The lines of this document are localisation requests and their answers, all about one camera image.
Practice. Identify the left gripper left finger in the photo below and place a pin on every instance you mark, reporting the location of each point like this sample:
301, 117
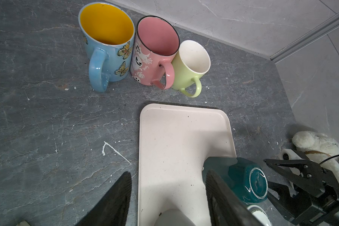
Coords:
113, 208

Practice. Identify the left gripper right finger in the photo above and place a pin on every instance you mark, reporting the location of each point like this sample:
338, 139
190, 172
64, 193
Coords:
225, 208

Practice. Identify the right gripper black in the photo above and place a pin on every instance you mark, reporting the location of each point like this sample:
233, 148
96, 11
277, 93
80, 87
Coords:
317, 200

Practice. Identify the dark green mug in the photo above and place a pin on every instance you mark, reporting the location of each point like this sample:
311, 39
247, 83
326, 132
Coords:
244, 177

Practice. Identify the grey mug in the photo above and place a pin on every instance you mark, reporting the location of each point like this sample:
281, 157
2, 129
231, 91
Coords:
173, 217

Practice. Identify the light green mug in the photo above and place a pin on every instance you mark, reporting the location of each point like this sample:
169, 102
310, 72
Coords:
191, 62

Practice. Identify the pink cartoon mug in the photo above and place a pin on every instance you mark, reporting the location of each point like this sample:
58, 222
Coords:
156, 44

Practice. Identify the blue mug yellow inside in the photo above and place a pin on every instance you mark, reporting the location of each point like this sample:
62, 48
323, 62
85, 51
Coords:
109, 35

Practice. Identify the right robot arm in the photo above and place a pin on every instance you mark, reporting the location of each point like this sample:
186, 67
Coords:
317, 198

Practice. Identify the white mug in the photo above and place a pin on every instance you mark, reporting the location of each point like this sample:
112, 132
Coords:
259, 214

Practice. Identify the white plush toy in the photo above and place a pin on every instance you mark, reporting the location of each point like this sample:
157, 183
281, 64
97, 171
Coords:
319, 148

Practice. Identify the clear tape roll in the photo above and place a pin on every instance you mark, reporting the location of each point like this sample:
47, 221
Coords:
288, 154

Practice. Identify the beige serving tray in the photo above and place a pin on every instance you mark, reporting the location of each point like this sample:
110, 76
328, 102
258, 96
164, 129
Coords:
174, 142

